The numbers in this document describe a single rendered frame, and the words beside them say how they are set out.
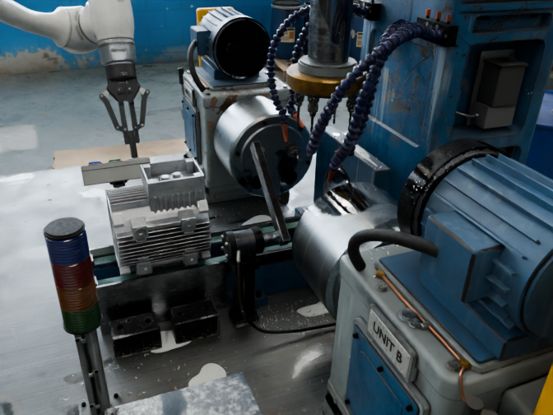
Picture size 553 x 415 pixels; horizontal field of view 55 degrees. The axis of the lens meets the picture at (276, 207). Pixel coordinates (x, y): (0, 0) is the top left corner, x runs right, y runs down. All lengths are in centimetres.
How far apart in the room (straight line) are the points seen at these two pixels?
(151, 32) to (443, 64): 573
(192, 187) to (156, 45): 565
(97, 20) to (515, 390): 119
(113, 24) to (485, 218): 104
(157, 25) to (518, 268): 627
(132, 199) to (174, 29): 567
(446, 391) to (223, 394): 41
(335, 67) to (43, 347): 87
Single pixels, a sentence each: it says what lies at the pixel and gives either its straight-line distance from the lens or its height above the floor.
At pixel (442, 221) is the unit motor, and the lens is 68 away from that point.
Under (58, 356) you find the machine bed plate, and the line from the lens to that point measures 127.
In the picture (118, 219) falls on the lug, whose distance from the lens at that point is 113.
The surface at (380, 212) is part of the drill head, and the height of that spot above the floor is 116.
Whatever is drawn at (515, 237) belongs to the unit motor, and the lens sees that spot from 66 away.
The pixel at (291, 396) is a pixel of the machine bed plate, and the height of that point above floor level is 80.
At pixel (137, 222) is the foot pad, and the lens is 113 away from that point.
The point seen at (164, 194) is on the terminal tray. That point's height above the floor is 111.
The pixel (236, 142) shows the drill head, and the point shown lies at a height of 110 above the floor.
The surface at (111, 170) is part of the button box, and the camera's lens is 141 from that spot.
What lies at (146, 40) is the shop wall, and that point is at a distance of 673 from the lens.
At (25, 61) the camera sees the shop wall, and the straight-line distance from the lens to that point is 670.
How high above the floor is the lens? 164
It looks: 29 degrees down
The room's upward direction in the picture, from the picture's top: 1 degrees clockwise
